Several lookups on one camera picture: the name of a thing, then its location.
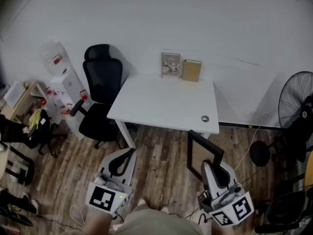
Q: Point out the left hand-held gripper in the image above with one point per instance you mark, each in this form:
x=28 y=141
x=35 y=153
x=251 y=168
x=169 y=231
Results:
x=102 y=199

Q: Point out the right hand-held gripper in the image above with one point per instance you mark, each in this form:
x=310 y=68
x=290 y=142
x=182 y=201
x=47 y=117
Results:
x=234 y=209

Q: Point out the black picture frame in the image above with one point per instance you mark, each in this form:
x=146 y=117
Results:
x=195 y=155

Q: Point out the person's left forearm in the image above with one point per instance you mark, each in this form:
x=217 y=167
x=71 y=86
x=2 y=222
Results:
x=97 y=223

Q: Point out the person's right forearm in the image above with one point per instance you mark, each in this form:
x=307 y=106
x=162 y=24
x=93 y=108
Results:
x=227 y=230

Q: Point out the grey book with photo cover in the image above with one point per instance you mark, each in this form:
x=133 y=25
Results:
x=170 y=65

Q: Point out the person's left shoe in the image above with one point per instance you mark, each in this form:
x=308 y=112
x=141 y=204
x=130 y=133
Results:
x=144 y=201

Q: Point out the person's shoe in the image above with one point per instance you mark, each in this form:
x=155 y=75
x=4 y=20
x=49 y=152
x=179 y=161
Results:
x=165 y=208
x=144 y=201

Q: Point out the person's right shoe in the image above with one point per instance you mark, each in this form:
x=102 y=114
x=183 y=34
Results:
x=165 y=208

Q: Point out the person's beige clothing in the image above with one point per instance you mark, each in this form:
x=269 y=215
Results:
x=159 y=221

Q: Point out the black side chair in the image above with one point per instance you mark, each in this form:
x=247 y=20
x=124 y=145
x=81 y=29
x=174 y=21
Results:
x=36 y=136

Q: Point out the yellow object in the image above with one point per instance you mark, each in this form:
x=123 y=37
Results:
x=309 y=170

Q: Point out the black office chair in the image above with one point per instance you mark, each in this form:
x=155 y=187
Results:
x=102 y=72

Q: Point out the yellow cloth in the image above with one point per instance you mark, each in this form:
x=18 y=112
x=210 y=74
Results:
x=34 y=119

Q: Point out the white box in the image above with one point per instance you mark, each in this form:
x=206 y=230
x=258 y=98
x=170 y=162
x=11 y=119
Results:
x=68 y=84

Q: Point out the tan book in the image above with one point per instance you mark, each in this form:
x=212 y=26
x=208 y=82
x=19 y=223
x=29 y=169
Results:
x=192 y=71

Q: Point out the pile of dark shoes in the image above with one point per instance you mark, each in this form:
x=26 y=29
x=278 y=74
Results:
x=14 y=202

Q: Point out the black floor fan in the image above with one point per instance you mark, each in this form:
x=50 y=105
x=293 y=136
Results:
x=296 y=99

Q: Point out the wooden shelf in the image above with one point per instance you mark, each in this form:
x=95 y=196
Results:
x=22 y=99

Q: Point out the large clear water jug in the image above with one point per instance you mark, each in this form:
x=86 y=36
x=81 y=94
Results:
x=53 y=57

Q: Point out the white plastic container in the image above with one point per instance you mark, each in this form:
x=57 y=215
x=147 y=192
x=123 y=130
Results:
x=13 y=94

